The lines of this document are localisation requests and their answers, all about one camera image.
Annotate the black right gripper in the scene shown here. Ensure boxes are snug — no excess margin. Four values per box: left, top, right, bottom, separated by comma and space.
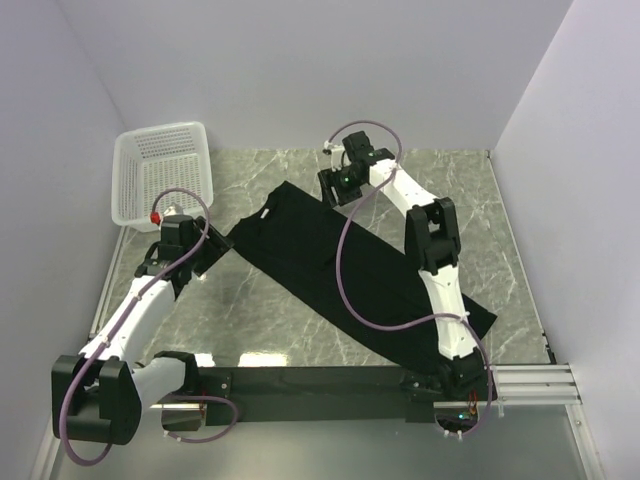
318, 164, 366, 212

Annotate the black t-shirt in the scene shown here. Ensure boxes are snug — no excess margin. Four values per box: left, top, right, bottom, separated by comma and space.
227, 180, 499, 381

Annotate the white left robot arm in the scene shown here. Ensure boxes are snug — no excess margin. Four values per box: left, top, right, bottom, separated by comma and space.
51, 214, 233, 445

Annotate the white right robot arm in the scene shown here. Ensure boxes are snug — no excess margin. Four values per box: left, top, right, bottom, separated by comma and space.
318, 131, 495, 401

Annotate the white plastic basket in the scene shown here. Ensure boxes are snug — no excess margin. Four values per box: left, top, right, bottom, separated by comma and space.
111, 121, 214, 232

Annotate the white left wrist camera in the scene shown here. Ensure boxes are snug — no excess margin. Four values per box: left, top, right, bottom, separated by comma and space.
149, 203, 188, 227

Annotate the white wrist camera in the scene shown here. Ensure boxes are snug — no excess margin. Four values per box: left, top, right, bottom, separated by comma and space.
149, 203, 188, 227
322, 141, 345, 170

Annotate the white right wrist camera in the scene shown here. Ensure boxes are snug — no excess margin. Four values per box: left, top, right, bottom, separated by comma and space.
322, 141, 345, 170

